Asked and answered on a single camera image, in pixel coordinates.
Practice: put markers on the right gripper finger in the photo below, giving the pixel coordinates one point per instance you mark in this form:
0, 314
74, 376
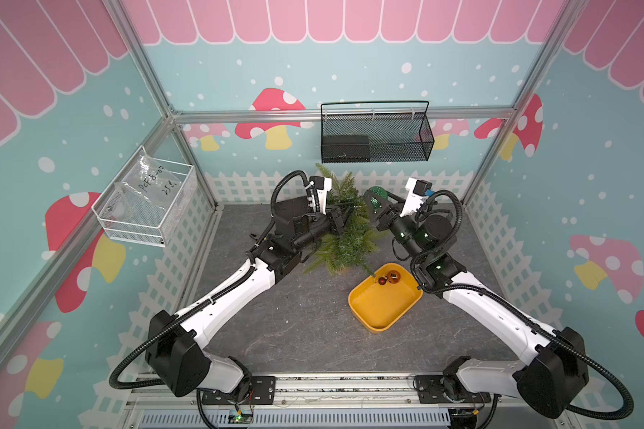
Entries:
373, 214
391, 202

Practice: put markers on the green glitter ball ornament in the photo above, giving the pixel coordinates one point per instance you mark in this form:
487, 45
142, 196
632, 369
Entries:
377, 196

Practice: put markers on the orange shiny ball ornament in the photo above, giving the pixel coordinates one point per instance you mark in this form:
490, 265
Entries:
393, 277

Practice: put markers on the yellow plastic tray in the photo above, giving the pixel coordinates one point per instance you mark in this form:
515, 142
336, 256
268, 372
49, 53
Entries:
378, 307

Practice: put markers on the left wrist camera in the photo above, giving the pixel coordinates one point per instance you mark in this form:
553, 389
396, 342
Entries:
317, 190

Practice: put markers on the black box in basket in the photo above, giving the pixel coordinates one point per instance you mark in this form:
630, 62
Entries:
345, 149

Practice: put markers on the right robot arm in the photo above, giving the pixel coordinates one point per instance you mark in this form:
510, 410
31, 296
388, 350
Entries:
551, 366

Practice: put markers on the black box on table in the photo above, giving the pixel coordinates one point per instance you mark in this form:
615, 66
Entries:
291, 216

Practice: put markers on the black wire mesh basket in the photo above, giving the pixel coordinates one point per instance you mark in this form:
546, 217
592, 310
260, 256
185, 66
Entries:
399, 131

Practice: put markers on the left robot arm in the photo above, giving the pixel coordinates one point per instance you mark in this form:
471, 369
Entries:
176, 355

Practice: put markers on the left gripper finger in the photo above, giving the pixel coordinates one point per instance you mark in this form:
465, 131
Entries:
342, 206
340, 220

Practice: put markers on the small green christmas tree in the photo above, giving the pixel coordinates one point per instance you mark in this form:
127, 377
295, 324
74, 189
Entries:
351, 249

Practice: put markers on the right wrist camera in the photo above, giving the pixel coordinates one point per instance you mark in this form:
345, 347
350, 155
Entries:
418, 192

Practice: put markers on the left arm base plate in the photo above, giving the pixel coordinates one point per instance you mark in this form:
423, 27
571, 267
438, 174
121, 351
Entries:
254, 390

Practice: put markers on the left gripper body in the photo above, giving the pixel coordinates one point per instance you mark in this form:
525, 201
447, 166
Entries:
317, 226

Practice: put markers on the aluminium front rail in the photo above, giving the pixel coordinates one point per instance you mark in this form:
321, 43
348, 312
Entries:
389, 390

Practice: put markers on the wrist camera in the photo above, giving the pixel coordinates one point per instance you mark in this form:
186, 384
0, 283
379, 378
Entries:
418, 192
317, 190

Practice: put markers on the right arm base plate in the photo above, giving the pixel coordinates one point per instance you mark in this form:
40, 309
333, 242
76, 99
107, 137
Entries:
437, 389

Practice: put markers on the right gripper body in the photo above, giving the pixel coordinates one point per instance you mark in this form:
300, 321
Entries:
380, 215

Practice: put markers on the clear plastic bag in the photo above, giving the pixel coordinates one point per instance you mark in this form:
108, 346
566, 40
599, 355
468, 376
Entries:
147, 190

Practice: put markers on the white wire basket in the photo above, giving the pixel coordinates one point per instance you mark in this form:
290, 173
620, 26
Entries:
108, 208

